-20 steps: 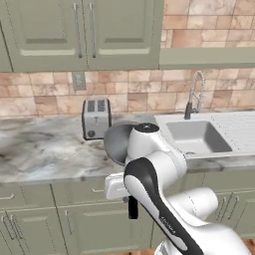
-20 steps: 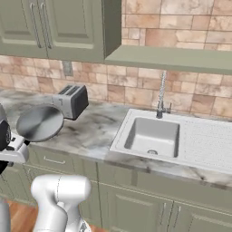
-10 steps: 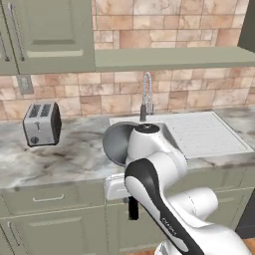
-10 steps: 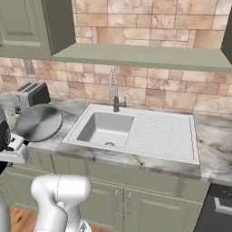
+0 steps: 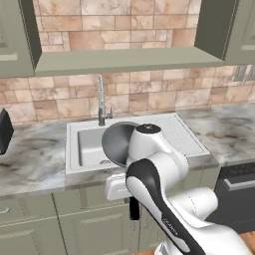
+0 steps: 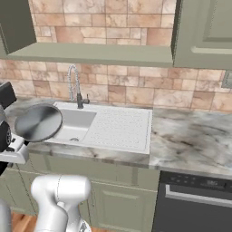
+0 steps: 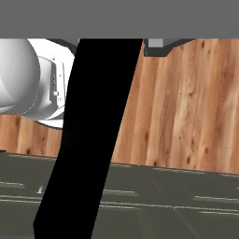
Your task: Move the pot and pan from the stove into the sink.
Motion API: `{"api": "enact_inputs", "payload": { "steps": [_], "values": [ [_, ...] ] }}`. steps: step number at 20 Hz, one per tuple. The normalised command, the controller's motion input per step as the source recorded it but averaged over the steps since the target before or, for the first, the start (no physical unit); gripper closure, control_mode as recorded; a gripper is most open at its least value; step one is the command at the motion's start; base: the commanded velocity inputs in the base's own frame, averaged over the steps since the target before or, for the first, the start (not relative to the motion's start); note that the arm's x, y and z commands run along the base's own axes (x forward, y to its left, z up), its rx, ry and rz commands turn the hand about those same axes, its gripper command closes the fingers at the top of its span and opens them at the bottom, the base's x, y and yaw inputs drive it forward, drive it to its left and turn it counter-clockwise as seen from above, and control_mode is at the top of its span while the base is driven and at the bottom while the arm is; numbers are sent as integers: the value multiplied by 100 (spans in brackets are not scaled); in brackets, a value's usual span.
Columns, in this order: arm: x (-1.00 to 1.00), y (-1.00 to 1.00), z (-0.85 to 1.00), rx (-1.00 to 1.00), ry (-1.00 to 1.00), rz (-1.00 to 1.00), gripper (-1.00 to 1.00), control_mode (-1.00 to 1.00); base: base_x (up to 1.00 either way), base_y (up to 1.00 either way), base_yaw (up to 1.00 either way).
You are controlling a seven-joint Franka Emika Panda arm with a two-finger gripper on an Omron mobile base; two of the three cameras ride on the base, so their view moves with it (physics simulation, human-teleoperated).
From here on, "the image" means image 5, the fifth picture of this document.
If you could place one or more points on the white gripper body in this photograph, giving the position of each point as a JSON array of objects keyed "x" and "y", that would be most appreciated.
[{"x": 117, "y": 187}]

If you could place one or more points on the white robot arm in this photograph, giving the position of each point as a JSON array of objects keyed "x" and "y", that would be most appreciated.
[{"x": 172, "y": 159}]

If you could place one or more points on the white kitchen sink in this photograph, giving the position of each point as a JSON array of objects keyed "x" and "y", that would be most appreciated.
[{"x": 86, "y": 146}]

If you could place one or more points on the green false drawer front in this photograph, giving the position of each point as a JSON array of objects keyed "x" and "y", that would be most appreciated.
[{"x": 83, "y": 197}]

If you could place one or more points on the grey spring faucet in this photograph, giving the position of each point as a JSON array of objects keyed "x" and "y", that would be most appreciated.
[{"x": 101, "y": 99}]

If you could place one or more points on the black dishwasher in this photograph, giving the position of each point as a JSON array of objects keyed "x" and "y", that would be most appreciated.
[{"x": 235, "y": 199}]

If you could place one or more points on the black countertop appliance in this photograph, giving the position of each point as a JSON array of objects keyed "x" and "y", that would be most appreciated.
[{"x": 4, "y": 131}]

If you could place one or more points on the grey wall socket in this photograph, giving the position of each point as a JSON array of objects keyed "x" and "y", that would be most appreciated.
[
  {"x": 240, "y": 73},
  {"x": 251, "y": 72}
]

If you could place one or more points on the green wall cupboard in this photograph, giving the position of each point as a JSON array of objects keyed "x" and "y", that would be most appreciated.
[
  {"x": 232, "y": 26},
  {"x": 13, "y": 36}
]

